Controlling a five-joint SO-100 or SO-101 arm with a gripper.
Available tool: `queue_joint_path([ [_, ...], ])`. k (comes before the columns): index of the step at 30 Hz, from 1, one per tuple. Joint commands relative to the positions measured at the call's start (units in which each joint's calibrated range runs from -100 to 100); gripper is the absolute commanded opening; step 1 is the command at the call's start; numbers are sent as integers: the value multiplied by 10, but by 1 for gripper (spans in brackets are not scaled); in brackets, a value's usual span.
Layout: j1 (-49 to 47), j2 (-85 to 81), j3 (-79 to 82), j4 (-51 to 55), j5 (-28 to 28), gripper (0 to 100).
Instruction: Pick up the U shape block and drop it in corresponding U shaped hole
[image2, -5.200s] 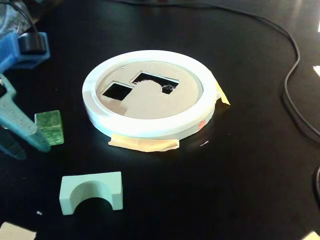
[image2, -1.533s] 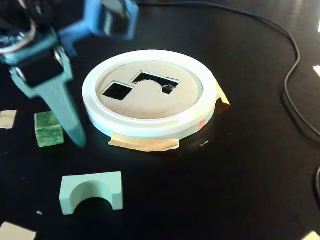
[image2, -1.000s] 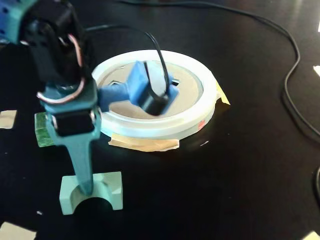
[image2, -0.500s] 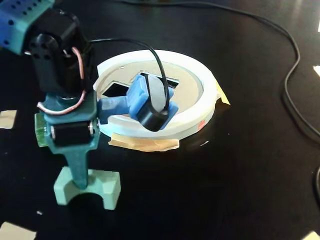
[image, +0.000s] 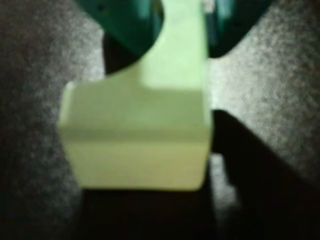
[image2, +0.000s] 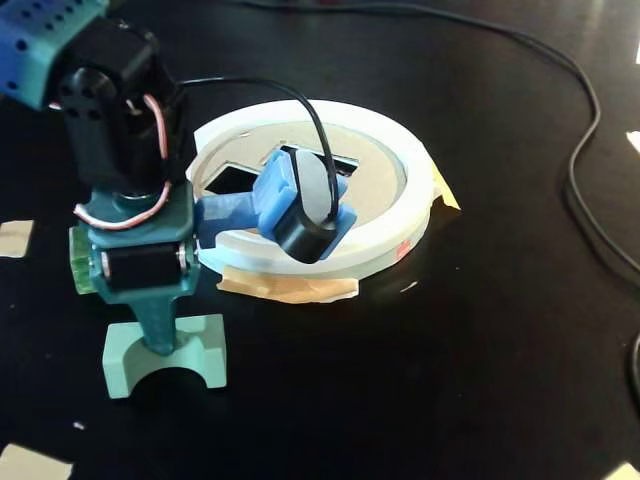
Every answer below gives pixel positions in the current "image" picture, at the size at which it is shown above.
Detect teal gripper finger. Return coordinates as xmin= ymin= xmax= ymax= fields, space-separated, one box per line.
xmin=204 ymin=0 xmax=274 ymax=59
xmin=74 ymin=0 xmax=166 ymax=63

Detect light green U shape block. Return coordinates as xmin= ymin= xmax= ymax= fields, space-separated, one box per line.
xmin=56 ymin=0 xmax=215 ymax=191

